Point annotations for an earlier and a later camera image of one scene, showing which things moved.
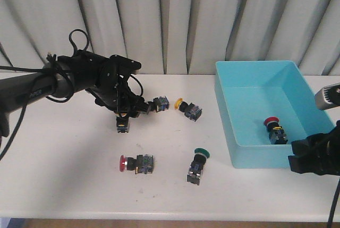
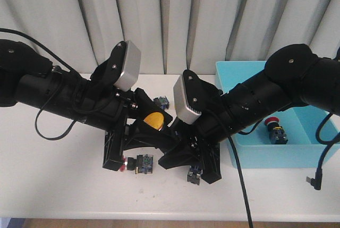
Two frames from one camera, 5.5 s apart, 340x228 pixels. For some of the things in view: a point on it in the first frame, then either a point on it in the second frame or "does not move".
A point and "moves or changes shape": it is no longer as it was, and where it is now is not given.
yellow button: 122,123 moves or changes shape
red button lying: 142,164 does not move
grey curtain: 174,23 does not move
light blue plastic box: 249,92 does not move
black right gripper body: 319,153 to 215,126
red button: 276,133 does not move
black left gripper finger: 132,111 to 114,144
